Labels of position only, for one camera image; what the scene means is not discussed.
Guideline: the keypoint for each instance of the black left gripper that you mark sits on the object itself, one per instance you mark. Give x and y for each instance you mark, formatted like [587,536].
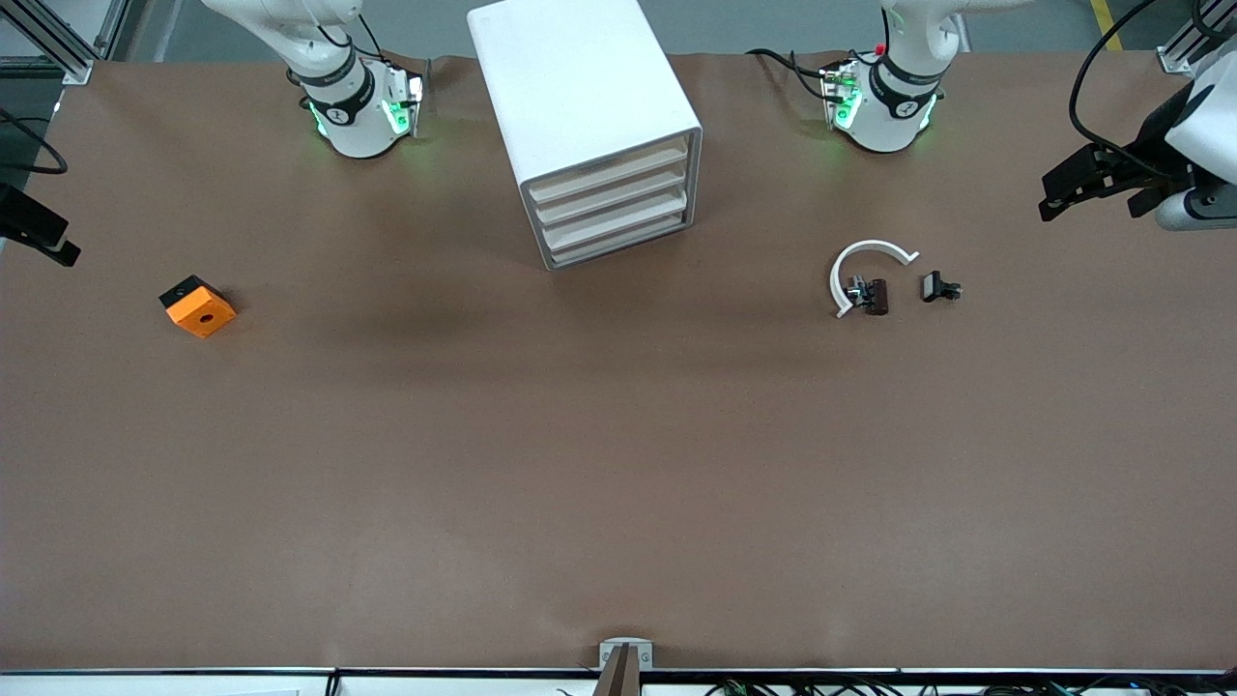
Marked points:
[1156,137]

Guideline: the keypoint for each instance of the white drawer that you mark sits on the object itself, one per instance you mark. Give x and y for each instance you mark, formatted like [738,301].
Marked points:
[580,226]
[580,203]
[580,182]
[580,249]

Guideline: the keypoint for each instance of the orange button box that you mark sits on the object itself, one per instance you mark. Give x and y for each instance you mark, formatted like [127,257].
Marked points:
[201,311]

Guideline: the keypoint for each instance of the white drawer cabinet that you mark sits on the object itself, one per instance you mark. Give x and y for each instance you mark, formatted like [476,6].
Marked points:
[570,87]

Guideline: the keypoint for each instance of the small black component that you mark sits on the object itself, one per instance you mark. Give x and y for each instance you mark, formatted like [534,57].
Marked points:
[933,285]

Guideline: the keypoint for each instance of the dark brown small component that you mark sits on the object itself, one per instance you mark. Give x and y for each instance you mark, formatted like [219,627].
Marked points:
[877,296]

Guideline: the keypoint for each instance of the brown table cover sheet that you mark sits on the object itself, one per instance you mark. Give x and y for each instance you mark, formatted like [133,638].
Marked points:
[618,435]

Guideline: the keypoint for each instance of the aluminium frame profile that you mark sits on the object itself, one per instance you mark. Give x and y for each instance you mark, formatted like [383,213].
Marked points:
[1184,48]
[68,58]

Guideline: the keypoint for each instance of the white curved plastic bracket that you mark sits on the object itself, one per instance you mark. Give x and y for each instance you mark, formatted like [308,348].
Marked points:
[870,246]

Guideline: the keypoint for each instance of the white table edge rail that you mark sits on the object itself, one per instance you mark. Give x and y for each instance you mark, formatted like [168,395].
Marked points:
[193,684]

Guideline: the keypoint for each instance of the grey metal bracket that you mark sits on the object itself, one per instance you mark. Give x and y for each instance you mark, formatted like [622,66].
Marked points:
[626,645]

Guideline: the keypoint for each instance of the brown camera post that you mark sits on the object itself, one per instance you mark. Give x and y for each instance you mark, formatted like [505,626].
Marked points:
[618,681]

